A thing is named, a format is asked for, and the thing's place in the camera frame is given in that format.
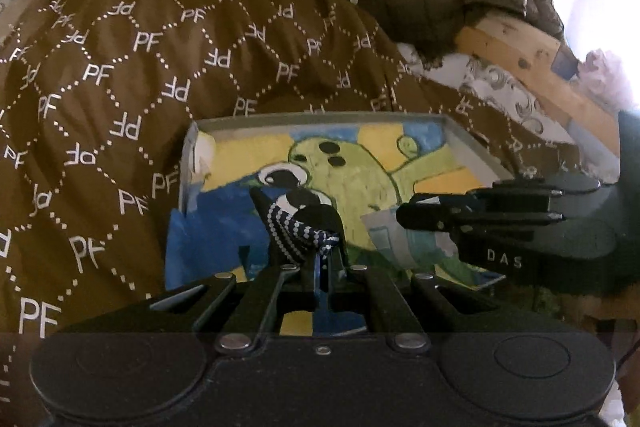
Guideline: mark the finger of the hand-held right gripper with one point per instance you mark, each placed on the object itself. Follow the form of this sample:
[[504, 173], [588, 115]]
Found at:
[[435, 212], [525, 189]]

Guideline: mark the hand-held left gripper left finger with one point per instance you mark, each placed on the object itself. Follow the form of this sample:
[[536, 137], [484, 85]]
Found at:
[[307, 279]]

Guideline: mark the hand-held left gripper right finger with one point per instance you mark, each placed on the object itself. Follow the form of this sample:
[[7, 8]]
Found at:
[[337, 279]]

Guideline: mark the black white dotted sock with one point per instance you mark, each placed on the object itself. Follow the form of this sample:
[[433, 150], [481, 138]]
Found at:
[[300, 227]]

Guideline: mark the grey tray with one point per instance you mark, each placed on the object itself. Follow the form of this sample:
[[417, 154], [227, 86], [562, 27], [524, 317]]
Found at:
[[320, 119]]

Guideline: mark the white swirl patterned pillow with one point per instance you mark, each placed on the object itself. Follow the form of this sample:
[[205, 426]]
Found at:
[[500, 87]]

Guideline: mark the pink cloth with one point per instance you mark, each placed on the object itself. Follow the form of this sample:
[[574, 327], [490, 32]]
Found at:
[[610, 77]]

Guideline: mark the brown printed blanket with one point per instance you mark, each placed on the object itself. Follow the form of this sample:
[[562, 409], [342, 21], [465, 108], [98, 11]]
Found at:
[[125, 57]]

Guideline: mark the wooden bed frame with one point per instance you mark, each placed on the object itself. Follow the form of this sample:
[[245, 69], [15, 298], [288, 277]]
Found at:
[[525, 57]]

